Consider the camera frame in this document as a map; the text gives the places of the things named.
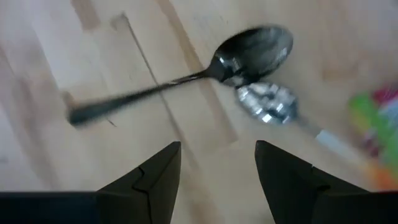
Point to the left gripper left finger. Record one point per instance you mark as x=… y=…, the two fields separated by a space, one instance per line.
x=140 y=202

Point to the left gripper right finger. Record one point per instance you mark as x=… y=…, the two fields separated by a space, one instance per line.
x=295 y=199

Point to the green ramen packet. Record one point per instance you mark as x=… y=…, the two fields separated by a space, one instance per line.
x=379 y=130

